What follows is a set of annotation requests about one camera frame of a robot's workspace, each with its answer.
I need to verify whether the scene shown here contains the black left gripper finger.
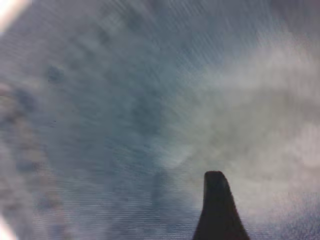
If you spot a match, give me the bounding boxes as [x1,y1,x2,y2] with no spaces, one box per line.
[191,170,251,240]

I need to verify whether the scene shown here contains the blue denim jeans basketball print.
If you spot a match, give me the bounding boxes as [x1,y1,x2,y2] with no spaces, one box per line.
[0,0,320,240]

